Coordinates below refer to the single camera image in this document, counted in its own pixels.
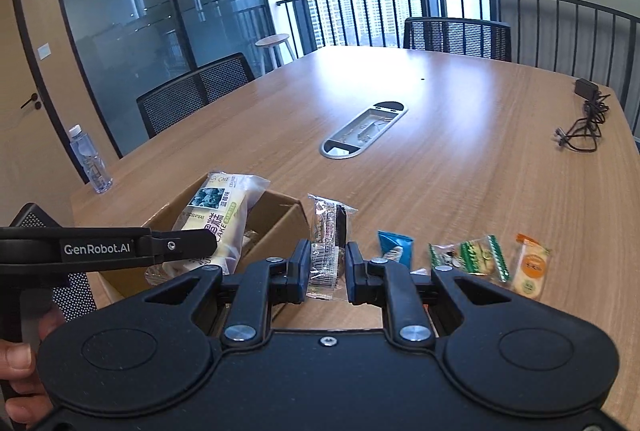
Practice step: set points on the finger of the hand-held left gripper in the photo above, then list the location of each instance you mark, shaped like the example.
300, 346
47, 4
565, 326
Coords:
190, 241

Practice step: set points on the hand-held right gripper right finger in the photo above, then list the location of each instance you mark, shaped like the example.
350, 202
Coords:
354, 272

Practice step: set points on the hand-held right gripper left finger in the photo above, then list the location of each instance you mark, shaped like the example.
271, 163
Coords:
300, 271

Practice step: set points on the clear snack packet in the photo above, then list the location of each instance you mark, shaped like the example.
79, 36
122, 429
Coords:
325, 256

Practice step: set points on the large cream cake packet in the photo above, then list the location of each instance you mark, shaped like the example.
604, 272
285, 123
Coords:
220, 206

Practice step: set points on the cardboard box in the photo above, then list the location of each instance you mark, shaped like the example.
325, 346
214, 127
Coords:
285, 221

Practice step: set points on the person's left hand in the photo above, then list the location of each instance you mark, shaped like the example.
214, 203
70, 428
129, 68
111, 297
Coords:
17, 358

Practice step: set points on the blue snack packet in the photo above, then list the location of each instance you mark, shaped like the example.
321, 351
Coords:
395, 248

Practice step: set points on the black mesh office chair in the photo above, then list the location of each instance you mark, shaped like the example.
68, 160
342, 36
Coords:
457, 36
77, 293
192, 88

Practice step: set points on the small green snack packet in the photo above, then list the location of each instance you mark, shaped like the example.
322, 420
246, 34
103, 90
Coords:
444, 255

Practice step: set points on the wooden door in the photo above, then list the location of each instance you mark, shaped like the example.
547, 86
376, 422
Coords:
30, 151

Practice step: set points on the clear water bottle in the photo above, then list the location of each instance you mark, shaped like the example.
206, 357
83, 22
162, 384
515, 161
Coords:
95, 166

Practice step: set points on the green striped snack packet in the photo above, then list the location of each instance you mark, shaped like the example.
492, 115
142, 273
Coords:
481, 257

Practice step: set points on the cream orange snack packet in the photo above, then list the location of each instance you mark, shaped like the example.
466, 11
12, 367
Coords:
532, 268

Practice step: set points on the white round stool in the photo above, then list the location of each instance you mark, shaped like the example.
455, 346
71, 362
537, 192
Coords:
272, 43

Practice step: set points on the black power adapter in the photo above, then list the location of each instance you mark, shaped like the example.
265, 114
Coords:
586, 87

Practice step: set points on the white wall switch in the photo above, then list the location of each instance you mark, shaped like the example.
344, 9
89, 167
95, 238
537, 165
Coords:
44, 50

